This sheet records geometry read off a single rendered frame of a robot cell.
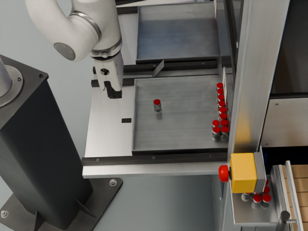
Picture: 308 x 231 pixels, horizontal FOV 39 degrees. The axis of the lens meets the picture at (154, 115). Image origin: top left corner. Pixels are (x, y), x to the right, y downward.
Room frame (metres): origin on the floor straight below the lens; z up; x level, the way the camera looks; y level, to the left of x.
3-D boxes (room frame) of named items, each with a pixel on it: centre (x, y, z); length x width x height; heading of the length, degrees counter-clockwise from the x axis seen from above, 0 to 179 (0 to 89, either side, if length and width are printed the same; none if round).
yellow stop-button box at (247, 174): (0.48, -0.20, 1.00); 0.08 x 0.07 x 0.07; 83
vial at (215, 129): (0.66, -0.16, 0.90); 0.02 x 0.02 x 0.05
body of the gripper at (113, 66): (0.70, 0.09, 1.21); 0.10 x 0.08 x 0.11; 173
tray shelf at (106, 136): (0.92, -0.06, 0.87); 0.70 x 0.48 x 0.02; 173
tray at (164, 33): (1.08, -0.15, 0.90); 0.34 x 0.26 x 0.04; 83
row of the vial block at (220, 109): (0.74, -0.20, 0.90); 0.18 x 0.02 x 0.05; 173
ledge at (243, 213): (0.46, -0.24, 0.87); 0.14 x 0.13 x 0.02; 83
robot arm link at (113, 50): (0.70, 0.09, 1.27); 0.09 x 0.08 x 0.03; 173
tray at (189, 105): (0.75, -0.11, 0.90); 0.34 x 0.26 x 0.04; 83
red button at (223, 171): (0.49, -0.15, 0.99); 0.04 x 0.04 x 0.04; 83
